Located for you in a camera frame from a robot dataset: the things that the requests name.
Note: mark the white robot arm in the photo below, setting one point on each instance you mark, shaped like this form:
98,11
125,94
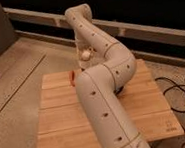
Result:
96,85

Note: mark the black bowl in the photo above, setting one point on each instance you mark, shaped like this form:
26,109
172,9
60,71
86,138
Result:
118,90

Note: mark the wooden shelf rail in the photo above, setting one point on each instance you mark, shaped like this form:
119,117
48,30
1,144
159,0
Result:
132,31

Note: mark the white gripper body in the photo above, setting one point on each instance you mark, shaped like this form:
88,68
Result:
81,44

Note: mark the wooden board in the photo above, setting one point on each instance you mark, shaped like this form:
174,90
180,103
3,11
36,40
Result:
63,124

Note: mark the small red object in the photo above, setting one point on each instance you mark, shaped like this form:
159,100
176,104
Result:
71,78

